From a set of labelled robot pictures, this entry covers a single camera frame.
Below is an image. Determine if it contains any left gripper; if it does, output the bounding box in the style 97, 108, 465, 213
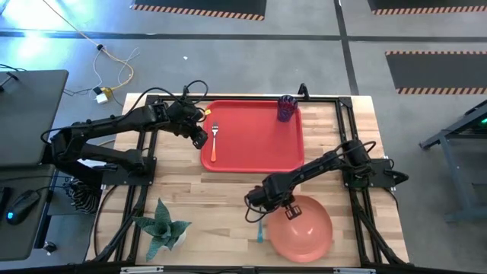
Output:
167, 99, 209, 150

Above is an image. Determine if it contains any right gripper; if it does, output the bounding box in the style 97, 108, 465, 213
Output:
246, 182, 304, 221

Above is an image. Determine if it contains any fork with orange handle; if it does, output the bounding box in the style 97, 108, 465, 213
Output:
210, 122, 220, 164

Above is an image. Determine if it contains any pink plastic bowl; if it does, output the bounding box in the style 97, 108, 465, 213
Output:
266, 195, 334, 263

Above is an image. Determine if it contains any blue ribbed plastic cup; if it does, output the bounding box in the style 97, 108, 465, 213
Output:
276, 94, 299, 123

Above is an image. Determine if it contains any red plastic tray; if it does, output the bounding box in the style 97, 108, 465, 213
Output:
200, 99, 306, 174

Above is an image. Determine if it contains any green artificial succulent plant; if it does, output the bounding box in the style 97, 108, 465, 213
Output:
132, 197, 193, 263

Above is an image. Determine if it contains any white plant pot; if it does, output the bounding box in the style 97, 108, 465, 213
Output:
161, 231, 187, 253

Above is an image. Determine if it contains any black hazard striped floor mat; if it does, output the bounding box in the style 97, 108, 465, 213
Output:
367, 0, 487, 16
130, 0, 267, 21
385, 50, 487, 96

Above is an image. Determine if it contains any grey metal table stand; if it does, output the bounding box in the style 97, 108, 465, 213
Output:
419, 99, 487, 224

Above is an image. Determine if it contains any dark grey desk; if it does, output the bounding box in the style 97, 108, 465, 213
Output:
0, 69, 69, 168

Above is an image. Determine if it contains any black computer mouse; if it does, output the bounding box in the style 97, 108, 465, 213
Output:
5, 189, 41, 226

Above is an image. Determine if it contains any black desk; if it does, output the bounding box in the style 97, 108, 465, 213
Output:
0, 165, 56, 262

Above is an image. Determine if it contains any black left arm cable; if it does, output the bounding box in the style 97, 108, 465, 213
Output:
131, 79, 209, 115

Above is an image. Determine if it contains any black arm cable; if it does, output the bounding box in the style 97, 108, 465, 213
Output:
244, 139, 378, 224
131, 79, 209, 115

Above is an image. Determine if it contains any silver metal bracket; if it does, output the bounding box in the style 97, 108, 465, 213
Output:
120, 266, 164, 274
333, 267, 377, 274

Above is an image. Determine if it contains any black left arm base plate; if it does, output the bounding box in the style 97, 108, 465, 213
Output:
99, 155, 158, 187

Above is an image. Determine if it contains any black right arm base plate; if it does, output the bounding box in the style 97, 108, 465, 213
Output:
343, 158, 397, 190

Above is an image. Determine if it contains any black aluminium table frame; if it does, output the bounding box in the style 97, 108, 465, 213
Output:
93, 94, 410, 267

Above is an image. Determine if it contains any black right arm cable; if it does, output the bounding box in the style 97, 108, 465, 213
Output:
244, 139, 378, 224

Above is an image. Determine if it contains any white floor cable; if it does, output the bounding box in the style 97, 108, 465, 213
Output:
92, 47, 140, 93

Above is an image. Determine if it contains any black white striped cable sleeve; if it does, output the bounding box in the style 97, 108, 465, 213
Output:
62, 177, 103, 214

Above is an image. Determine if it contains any yellow floor cable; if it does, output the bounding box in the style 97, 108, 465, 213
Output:
40, 0, 135, 92

